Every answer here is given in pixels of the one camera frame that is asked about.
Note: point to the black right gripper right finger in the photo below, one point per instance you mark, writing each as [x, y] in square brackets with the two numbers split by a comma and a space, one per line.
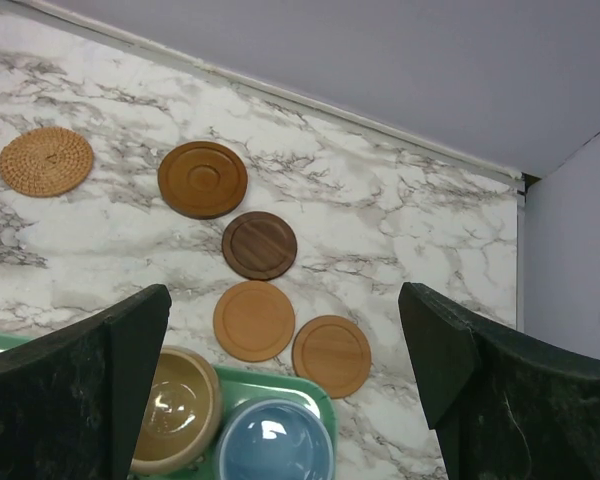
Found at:
[503, 405]

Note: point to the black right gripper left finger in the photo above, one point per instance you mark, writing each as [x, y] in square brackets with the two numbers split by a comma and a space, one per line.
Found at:
[72, 402]

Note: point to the dark walnut wooden coaster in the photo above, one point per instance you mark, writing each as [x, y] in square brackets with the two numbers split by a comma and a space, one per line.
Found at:
[259, 245]

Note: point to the brown ringed wooden coaster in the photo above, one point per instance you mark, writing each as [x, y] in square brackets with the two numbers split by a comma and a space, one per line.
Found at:
[202, 180]

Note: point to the light wooden coaster near tray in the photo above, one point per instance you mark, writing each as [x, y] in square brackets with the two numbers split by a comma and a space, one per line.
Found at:
[334, 353]

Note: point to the tan ceramic mug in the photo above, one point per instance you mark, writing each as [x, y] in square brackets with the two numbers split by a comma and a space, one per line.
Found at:
[182, 415]

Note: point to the green floral tray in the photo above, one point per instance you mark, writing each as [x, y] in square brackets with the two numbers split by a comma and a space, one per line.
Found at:
[238, 386]

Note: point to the blue ceramic mug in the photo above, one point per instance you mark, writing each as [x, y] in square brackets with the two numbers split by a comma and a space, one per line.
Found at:
[273, 438]

